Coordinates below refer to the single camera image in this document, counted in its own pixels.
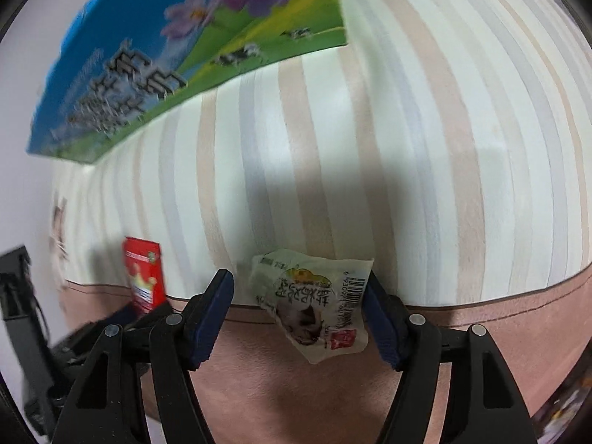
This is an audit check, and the red snack box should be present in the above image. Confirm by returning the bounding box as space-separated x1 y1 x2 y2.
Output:
122 237 168 317

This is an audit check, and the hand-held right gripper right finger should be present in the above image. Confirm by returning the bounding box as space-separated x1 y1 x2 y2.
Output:
363 272 539 444

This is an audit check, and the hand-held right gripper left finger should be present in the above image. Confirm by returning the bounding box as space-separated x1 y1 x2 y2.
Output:
51 268 235 444

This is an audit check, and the small pale plum packet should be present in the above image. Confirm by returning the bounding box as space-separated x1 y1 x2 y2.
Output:
250 249 375 365

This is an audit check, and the dark printed packet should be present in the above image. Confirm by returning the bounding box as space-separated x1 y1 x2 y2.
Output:
532 379 586 444

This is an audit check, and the blue green milk carton box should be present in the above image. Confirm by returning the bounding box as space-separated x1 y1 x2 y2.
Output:
25 0 349 164

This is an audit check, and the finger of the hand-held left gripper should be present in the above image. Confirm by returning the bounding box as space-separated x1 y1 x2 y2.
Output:
53 303 173 364

